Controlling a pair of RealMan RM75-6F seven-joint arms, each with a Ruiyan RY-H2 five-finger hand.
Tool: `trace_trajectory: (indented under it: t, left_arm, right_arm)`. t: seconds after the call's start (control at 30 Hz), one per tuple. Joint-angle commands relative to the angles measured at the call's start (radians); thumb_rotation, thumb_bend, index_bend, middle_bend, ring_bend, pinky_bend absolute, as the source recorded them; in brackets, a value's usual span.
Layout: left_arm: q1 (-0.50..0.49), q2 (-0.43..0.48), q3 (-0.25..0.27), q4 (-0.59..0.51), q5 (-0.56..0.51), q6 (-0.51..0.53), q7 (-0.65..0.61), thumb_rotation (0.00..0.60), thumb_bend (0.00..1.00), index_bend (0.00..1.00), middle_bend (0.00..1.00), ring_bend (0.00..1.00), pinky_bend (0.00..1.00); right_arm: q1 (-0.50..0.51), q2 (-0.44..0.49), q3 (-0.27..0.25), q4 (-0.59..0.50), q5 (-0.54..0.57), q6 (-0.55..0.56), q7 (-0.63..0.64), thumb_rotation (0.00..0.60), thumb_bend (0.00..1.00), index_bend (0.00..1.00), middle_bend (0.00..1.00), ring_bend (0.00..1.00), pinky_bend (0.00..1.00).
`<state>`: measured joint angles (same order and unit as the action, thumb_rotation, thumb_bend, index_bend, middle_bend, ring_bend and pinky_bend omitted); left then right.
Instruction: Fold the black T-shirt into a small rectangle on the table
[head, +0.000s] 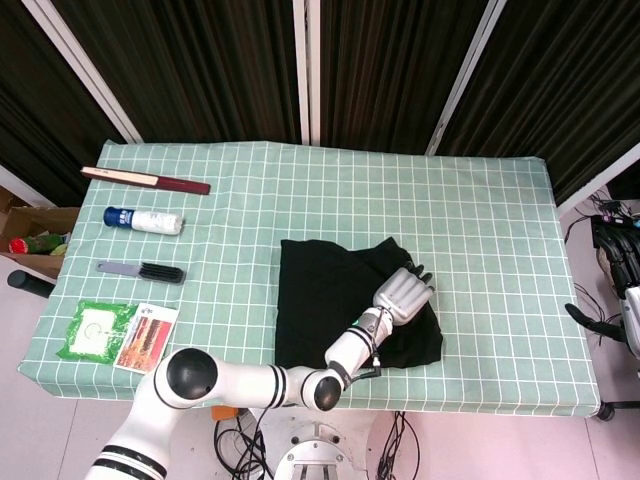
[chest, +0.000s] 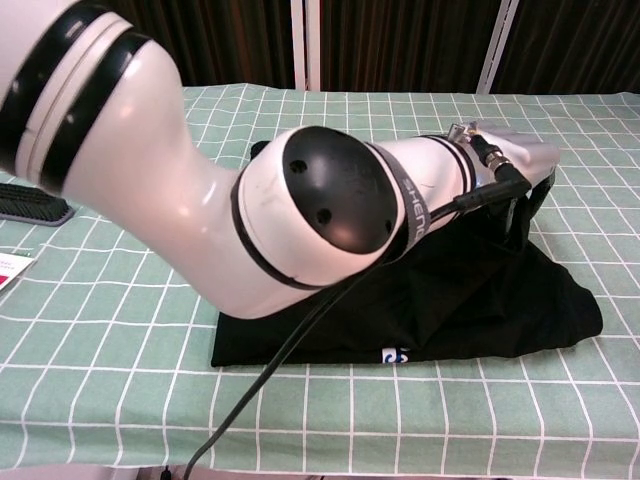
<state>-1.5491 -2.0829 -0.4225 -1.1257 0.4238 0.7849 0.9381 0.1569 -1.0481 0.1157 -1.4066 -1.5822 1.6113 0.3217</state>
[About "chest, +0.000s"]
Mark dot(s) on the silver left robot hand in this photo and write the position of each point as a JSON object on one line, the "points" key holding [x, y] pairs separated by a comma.
{"points": [[530, 152]]}

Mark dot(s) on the black T-shirt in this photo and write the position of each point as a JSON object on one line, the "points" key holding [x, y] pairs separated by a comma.
{"points": [[450, 310]]}

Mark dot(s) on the dark pleated curtain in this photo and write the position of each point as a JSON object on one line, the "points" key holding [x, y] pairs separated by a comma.
{"points": [[400, 40], [225, 40], [575, 45]]}

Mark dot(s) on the green checked tablecloth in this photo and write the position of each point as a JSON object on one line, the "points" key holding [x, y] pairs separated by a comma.
{"points": [[150, 375]]}

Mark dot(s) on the red white snack packet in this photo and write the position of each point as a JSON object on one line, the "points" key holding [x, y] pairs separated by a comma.
{"points": [[12, 270]]}

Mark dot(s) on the white frame post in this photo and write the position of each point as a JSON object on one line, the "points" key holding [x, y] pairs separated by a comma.
{"points": [[495, 50], [298, 45]]}

